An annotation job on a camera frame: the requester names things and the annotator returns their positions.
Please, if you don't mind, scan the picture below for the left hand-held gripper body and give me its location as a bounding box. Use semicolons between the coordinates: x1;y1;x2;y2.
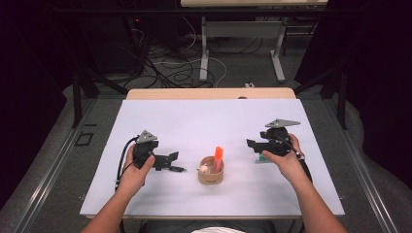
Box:
132;129;170;172

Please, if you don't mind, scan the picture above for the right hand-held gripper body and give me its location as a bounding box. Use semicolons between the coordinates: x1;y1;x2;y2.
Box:
259;118;301;157

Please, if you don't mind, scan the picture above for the orange highlighter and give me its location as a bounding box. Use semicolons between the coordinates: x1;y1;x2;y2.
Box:
213;146;224;175

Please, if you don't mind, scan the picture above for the tan round pen cup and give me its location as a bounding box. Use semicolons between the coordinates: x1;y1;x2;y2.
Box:
197;155;225;185

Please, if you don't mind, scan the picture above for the person's left hand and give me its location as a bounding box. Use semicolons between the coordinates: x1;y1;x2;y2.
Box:
118;144;156;195

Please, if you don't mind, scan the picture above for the person's right hand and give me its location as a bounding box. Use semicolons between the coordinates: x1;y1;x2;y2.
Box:
261;134;307;187

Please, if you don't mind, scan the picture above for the white table mat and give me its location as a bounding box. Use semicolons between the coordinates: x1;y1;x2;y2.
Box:
79;98;346;217

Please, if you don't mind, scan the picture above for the light wooden table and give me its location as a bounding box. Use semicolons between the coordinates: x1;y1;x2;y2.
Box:
125;86;297;101

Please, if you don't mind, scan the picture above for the black square floor socket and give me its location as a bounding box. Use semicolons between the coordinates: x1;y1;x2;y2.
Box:
74;131;95;148

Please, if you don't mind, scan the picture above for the black metal stand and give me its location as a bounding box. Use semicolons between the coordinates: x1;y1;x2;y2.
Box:
292;64;350;130
70;61;129;129

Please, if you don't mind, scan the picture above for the person's white shirt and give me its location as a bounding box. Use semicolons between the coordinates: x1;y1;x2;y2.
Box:
189;225;247;233

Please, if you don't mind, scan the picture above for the desk with white legs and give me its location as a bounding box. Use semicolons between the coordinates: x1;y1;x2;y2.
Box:
180;0;328;83

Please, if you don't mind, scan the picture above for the dark curtain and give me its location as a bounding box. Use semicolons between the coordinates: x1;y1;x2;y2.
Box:
0;0;79;210
294;0;412;192

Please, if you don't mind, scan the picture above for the left hand-held gripper black cable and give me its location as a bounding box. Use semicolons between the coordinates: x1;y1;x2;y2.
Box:
114;136;139;192

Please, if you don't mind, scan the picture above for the hand-held gripper black cable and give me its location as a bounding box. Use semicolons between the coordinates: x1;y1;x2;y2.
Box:
278;134;314;183
114;136;139;192

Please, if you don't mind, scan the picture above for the right hand-held gripper black cable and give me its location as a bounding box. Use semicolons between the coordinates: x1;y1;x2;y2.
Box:
278;134;314;183

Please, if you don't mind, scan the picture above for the black floor cable bundle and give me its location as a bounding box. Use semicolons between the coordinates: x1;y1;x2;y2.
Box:
127;18;264;90

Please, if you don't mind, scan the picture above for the white floor cable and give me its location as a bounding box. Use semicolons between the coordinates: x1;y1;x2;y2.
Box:
152;16;228;88

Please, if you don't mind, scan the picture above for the grey metal floor rail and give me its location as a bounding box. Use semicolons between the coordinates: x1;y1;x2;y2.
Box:
324;98;400;233
13;98;98;233

